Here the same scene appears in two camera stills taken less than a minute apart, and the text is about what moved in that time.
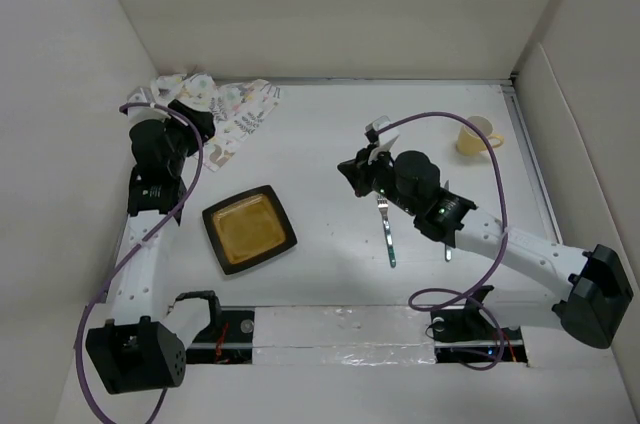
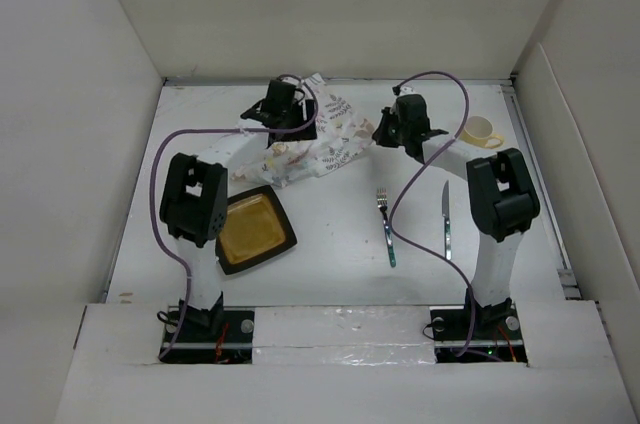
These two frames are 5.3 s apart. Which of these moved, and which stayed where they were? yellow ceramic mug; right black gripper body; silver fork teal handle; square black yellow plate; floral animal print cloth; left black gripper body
Moved: right black gripper body; floral animal print cloth; left black gripper body
Stayed: silver fork teal handle; yellow ceramic mug; square black yellow plate
